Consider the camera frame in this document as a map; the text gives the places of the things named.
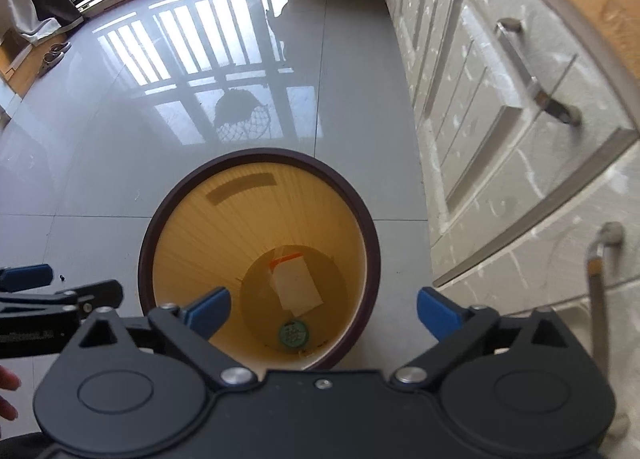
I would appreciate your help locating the pair of grey slippers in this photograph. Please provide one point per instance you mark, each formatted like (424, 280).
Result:
(52, 56)

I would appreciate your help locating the yellow bin with brown rim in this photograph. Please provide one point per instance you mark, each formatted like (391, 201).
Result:
(210, 219)

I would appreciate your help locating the white paper with orange edge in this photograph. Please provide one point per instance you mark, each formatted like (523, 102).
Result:
(295, 285)

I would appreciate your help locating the green round cap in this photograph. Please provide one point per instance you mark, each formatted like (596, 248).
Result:
(294, 334)

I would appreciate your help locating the brown cardboard box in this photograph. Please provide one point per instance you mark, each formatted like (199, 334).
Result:
(14, 56)

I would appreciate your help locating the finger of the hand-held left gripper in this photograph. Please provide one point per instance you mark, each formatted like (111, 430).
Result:
(25, 277)
(95, 293)

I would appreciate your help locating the white cabinet with drawers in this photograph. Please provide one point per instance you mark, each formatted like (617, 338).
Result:
(480, 154)

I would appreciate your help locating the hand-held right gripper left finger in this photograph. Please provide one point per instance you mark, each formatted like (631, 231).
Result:
(209, 311)

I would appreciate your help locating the person's left hand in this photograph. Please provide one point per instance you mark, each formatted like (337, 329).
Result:
(7, 388)

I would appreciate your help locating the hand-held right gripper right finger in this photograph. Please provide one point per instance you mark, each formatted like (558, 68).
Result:
(436, 311)

